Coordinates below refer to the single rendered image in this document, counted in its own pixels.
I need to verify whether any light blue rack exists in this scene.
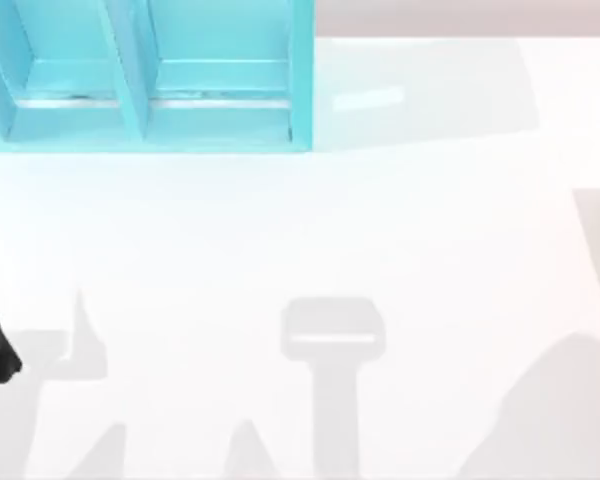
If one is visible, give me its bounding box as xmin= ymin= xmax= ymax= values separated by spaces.
xmin=0 ymin=0 xmax=317 ymax=154

